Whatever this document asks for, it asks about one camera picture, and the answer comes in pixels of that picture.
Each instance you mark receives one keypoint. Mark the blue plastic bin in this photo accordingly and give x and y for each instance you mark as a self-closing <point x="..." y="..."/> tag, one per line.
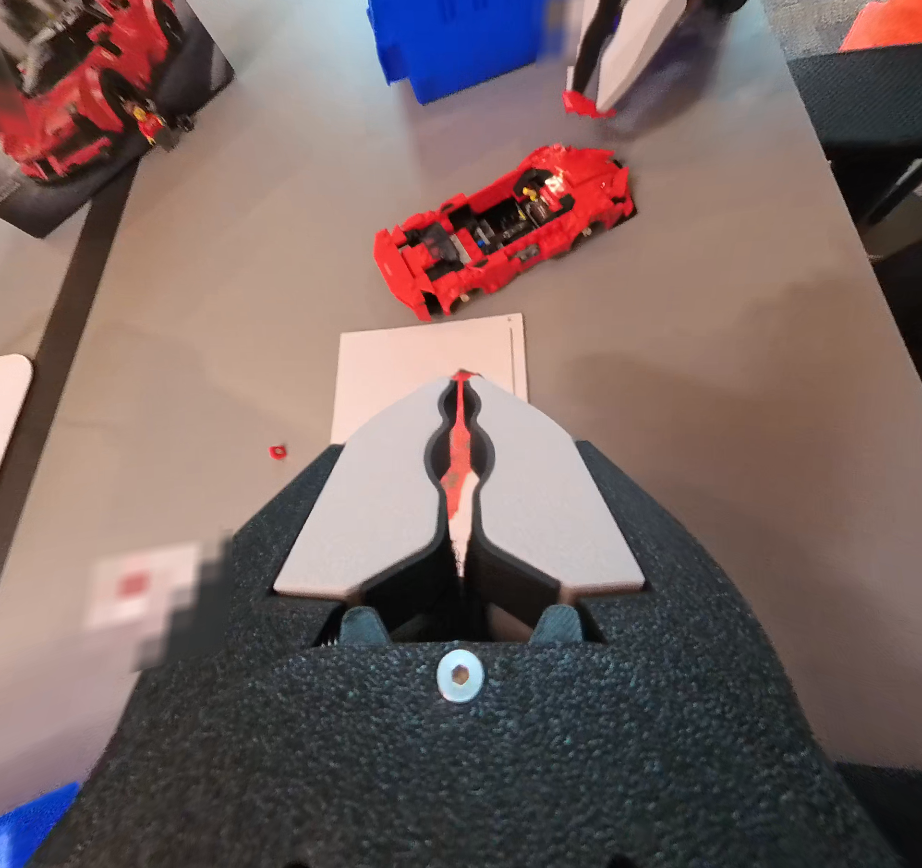
<point x="461" y="11"/>

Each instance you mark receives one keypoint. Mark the white instruction sheet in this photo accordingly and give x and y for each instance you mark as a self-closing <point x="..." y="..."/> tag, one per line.
<point x="403" y="371"/>

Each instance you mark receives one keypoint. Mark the red lego car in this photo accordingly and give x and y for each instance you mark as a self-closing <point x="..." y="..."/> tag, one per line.
<point x="504" y="234"/>

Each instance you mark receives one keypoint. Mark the white rounded board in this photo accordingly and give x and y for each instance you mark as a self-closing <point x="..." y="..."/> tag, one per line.
<point x="13" y="407"/>

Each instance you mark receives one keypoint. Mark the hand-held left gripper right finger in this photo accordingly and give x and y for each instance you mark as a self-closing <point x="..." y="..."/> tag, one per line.
<point x="554" y="515"/>

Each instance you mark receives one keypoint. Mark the lego minifigure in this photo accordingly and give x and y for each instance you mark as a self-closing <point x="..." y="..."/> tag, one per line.
<point x="148" y="123"/>

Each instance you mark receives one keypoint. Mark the lego set box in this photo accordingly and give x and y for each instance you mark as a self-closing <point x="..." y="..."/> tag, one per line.
<point x="86" y="90"/>

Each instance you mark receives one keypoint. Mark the red orange cloth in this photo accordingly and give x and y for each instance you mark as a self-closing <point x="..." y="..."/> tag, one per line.
<point x="886" y="18"/>

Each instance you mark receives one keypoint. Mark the black mesh office chair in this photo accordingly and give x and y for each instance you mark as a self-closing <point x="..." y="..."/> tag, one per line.
<point x="864" y="104"/>

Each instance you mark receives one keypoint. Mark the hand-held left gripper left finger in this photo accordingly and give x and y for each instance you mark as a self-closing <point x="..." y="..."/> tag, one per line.
<point x="367" y="515"/>

